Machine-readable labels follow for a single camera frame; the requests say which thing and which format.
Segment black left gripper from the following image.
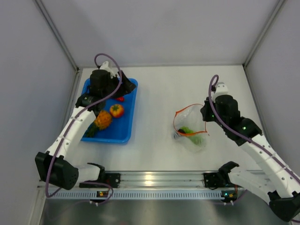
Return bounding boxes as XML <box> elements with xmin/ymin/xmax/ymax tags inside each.
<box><xmin>102</xmin><ymin>70</ymin><xmax>136</xmax><ymax>100</ymax></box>

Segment fake red chili pepper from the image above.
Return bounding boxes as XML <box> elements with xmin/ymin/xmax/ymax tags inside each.
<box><xmin>115</xmin><ymin>97</ymin><xmax>125</xmax><ymax>102</ymax></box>

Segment clear zip top bag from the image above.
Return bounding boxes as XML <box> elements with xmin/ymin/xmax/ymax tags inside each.
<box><xmin>172</xmin><ymin>104</ymin><xmax>209</xmax><ymax>153</ymax></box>

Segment fake green grapes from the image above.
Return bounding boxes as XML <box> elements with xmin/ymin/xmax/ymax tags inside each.
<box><xmin>181</xmin><ymin>127</ymin><xmax>203</xmax><ymax>146</ymax></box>

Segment fake orange peach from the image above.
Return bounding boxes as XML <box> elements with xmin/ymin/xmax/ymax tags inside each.
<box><xmin>109</xmin><ymin>104</ymin><xmax>125</xmax><ymax>118</ymax></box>

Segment fake dark eggplant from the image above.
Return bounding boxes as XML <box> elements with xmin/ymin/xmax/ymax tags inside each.
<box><xmin>177</xmin><ymin>129</ymin><xmax>187</xmax><ymax>136</ymax></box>

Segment fake pineapple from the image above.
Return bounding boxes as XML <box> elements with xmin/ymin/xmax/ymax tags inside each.
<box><xmin>84</xmin><ymin>110</ymin><xmax>113</xmax><ymax>138</ymax></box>

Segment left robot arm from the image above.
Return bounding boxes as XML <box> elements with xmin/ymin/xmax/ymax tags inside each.
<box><xmin>35</xmin><ymin>68</ymin><xmax>138</xmax><ymax>190</ymax></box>

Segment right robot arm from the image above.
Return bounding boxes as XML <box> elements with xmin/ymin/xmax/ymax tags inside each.
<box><xmin>201</xmin><ymin>93</ymin><xmax>300</xmax><ymax>222</ymax></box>

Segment blue plastic bin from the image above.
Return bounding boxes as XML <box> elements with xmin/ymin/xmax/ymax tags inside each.
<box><xmin>81</xmin><ymin>88</ymin><xmax>138</xmax><ymax>144</ymax></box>

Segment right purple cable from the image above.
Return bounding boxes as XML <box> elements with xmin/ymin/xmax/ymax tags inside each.
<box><xmin>208</xmin><ymin>75</ymin><xmax>300</xmax><ymax>223</ymax></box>

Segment purple cable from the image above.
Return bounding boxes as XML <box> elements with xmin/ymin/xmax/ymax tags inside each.
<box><xmin>45</xmin><ymin>53</ymin><xmax>124</xmax><ymax>204</ymax></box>
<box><xmin>208</xmin><ymin>75</ymin><xmax>300</xmax><ymax>223</ymax></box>

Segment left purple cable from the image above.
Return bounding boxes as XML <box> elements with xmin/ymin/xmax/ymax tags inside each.
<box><xmin>45</xmin><ymin>53</ymin><xmax>124</xmax><ymax>204</ymax></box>

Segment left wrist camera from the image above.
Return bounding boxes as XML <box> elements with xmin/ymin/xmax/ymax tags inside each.
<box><xmin>98</xmin><ymin>61</ymin><xmax>119</xmax><ymax>78</ymax></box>

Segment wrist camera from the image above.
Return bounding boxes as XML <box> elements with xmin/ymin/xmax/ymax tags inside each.
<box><xmin>98</xmin><ymin>61</ymin><xmax>119</xmax><ymax>78</ymax></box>
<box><xmin>211</xmin><ymin>82</ymin><xmax>228</xmax><ymax>98</ymax></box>

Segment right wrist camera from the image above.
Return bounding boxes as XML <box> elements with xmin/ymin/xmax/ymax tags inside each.
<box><xmin>211</xmin><ymin>82</ymin><xmax>228</xmax><ymax>98</ymax></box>

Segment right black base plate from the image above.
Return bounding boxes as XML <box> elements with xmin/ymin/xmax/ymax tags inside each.
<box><xmin>203</xmin><ymin>172</ymin><xmax>234</xmax><ymax>189</ymax></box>

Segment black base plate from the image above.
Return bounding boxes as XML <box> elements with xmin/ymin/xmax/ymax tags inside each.
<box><xmin>79</xmin><ymin>172</ymin><xmax>121</xmax><ymax>188</ymax></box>
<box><xmin>203</xmin><ymin>172</ymin><xmax>234</xmax><ymax>189</ymax></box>

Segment aluminium mounting rail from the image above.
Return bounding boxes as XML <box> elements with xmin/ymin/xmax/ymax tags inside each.
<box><xmin>37</xmin><ymin>170</ymin><xmax>225</xmax><ymax>189</ymax></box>

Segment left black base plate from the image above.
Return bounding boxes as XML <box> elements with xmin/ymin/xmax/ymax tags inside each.
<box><xmin>79</xmin><ymin>172</ymin><xmax>121</xmax><ymax>188</ymax></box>

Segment slotted cable duct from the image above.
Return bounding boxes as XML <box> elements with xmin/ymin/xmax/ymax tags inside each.
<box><xmin>52</xmin><ymin>190</ymin><xmax>227</xmax><ymax>200</ymax></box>

